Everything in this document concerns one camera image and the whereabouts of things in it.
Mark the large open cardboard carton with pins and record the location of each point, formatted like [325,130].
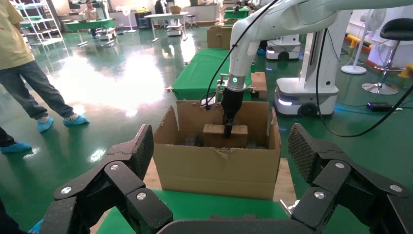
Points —
[209,174]

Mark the small brown cardboard box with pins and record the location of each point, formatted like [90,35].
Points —
[259,82]
[213,139]

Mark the blue shoe cover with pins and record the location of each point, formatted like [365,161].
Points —
[14,148]
[75,120]
[36,227]
[44,124]

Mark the black power adapter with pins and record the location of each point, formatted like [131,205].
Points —
[380,107]

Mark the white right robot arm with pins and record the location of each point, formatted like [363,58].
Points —
[290,19]

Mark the green table cloth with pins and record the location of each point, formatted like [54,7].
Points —
[203,71]
[200,206]

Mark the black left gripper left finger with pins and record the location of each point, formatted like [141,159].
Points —
[122,174]

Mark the green clothed table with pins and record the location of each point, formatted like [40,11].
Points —
[90,24]
[237,13]

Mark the person in grey jeans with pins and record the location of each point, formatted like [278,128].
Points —
[13,38]

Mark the black swivel stool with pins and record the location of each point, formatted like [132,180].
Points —
[397,29]

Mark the white shelf rack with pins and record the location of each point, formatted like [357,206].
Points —
[51,41]

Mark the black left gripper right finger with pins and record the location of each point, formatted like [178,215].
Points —
[335,181]

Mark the seated person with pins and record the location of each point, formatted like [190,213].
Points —
[91,13]

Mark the silver binder clip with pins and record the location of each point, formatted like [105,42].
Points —
[168,89]

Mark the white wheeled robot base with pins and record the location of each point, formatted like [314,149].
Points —
[284,48]
[303,97]

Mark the brown cardboard carton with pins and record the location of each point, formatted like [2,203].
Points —
[214,37]
[227,38]

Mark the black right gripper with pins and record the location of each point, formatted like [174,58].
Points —
[232,103]

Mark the white table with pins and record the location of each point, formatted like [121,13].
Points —
[166,15]

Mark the person in black trousers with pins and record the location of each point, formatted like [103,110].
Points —
[6,223]
[5,139]

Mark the white standing fan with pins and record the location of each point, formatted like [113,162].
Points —
[353,68]
[126,11]

